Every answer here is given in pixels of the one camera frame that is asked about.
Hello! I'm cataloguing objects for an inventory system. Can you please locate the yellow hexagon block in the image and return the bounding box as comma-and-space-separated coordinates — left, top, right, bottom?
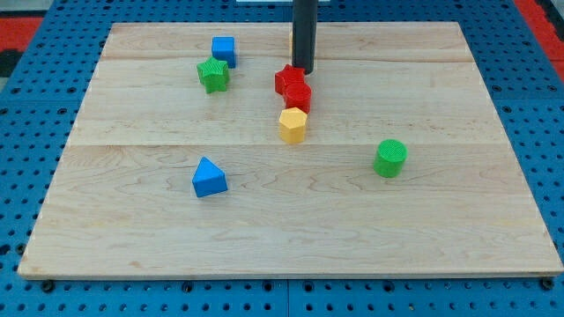
278, 107, 308, 144

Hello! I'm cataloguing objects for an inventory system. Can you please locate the red cylinder block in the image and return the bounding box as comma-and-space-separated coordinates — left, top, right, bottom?
284, 83, 312, 114

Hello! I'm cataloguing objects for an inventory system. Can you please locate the blue triangular prism block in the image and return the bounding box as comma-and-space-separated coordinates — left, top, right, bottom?
192, 157, 228, 198

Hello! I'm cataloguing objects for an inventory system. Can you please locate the red star block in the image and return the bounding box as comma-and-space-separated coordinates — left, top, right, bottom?
274, 64, 305, 95

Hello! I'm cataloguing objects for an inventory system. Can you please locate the light wooden board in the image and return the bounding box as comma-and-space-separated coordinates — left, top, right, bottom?
19, 22, 563, 280

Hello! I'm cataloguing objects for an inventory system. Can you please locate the green star block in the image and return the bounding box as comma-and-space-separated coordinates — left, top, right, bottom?
197, 56, 230, 93

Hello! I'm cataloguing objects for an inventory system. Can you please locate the green cylinder block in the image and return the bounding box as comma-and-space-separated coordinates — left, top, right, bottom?
373, 139, 408, 178

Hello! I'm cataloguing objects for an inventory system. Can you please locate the blue cube block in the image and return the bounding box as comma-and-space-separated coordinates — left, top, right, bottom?
211, 36, 237, 69

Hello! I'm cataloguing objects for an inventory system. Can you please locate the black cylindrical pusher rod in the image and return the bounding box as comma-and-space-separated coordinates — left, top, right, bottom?
292, 0, 318, 75

